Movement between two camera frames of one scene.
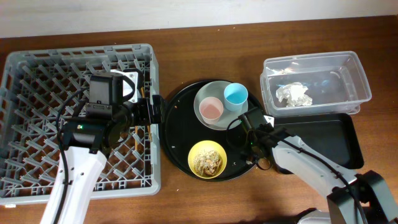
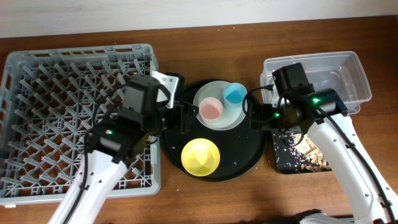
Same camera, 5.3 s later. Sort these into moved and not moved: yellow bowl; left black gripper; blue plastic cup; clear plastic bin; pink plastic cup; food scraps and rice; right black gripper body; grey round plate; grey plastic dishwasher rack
Moved: yellow bowl; left black gripper; food scraps and rice; right black gripper body
Not moved: pink plastic cup; clear plastic bin; grey plastic dishwasher rack; grey round plate; blue plastic cup
